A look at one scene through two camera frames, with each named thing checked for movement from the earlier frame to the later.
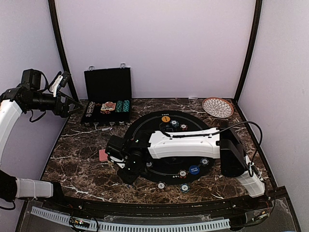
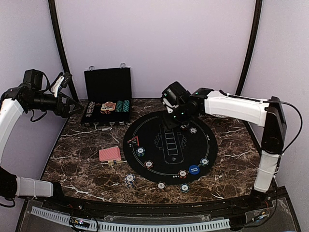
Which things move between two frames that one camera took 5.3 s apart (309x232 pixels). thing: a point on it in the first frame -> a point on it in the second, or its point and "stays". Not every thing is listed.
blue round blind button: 194,169 stays
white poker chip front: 161,185 stays
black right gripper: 130,179 -> 169,123
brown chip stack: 183,173 stays
